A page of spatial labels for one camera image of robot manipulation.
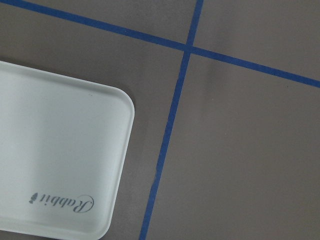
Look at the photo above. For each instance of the white rabbit serving tray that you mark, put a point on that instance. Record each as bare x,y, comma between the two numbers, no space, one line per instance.
63,143

